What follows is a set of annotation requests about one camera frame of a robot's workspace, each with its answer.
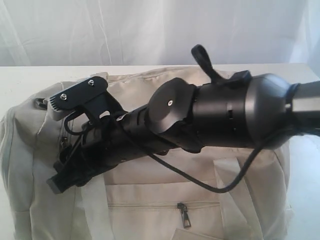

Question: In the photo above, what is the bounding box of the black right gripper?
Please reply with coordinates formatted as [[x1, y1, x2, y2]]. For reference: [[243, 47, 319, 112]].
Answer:
[[46, 103, 173, 195]]

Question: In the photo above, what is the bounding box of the beige duffel bag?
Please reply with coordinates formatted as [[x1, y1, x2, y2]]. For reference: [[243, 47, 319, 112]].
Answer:
[[0, 81, 292, 240]]

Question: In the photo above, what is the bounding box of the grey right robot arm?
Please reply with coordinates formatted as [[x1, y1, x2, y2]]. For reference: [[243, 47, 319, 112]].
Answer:
[[47, 70, 320, 194]]

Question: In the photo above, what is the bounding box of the white sheer curtain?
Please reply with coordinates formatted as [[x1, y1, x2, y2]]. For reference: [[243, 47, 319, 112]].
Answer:
[[0, 0, 320, 66]]

